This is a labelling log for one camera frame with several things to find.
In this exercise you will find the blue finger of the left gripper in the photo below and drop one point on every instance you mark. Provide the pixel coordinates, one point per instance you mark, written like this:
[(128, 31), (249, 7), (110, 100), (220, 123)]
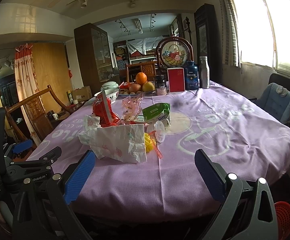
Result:
[(21, 146)]

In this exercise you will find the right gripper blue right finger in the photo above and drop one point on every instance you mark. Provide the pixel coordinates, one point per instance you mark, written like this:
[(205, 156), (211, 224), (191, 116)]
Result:
[(213, 178)]

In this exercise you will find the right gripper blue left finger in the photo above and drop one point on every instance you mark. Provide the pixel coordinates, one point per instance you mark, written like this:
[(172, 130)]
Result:
[(78, 175)]

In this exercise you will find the white paper bag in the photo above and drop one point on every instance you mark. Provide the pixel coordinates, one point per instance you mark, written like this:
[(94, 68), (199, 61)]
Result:
[(124, 143)]

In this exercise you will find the red snack bag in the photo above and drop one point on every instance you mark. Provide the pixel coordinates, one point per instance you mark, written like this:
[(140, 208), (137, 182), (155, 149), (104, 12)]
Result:
[(102, 109)]

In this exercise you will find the yellow wrapper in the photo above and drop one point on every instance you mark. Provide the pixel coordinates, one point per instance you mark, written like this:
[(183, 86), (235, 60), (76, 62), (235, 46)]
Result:
[(151, 145)]

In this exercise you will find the clear plastic cup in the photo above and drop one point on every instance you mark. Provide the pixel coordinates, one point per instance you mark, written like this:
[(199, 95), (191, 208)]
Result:
[(158, 129)]

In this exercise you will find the green white packet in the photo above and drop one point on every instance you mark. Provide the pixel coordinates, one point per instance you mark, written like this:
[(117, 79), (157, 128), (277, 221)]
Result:
[(157, 112)]

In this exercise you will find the pink cellophane wrapper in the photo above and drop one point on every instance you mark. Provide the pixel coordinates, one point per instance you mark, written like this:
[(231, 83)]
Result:
[(132, 107)]

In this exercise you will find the red plastic trash basket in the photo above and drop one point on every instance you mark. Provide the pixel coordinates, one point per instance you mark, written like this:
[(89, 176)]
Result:
[(283, 219)]

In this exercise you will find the wooden armchair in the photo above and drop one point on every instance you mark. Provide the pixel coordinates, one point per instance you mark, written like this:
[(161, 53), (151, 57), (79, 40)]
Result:
[(40, 125)]

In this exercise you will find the purple tablecloth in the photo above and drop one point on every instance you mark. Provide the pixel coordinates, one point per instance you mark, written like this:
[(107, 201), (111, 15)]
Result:
[(232, 131)]

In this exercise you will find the cardboard box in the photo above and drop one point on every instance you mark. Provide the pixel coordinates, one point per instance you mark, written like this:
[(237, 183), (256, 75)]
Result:
[(82, 94)]

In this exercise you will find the white ceramic bowl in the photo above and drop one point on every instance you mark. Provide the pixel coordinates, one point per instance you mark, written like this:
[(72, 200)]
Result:
[(111, 94)]

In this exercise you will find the white lidded pot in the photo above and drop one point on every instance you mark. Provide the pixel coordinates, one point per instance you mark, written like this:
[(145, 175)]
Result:
[(109, 85)]

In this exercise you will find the blue fruit plate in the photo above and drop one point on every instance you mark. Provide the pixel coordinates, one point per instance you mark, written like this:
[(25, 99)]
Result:
[(125, 93)]

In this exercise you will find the blue cushioned chair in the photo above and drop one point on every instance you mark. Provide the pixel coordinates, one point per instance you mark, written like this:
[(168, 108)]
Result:
[(275, 99)]

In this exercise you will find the red apple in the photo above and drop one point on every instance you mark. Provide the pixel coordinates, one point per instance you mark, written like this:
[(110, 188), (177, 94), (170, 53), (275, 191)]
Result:
[(134, 87)]

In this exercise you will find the dark supplement jar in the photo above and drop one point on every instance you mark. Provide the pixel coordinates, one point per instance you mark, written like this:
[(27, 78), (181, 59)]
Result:
[(160, 84)]

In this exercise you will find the red box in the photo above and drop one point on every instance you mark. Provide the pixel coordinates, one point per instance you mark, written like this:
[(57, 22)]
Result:
[(176, 79)]

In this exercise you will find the blue fish oil bottle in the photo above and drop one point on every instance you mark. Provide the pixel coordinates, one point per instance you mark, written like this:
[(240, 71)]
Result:
[(191, 76)]

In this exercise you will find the silver metal bottle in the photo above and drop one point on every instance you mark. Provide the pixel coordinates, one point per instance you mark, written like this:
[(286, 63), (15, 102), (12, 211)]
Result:
[(204, 73)]

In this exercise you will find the yellow pear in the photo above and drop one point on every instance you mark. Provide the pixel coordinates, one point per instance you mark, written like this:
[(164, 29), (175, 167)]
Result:
[(148, 87)]

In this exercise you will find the orange fruit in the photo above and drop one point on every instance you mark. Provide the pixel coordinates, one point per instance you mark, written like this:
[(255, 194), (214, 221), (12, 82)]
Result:
[(141, 78)]

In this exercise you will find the wooden glass cabinet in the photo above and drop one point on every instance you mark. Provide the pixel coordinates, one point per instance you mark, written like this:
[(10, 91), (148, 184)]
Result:
[(93, 52)]

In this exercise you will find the wooden chair far side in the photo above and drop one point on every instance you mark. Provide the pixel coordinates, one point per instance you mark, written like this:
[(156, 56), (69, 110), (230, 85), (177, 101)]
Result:
[(148, 68)]

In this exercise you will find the window curtain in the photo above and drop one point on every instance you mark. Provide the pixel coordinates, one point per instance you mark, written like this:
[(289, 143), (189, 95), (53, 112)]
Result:
[(229, 33)]

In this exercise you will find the round framed fruit picture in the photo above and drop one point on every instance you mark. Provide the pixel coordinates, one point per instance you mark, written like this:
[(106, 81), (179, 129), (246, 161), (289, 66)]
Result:
[(173, 52)]

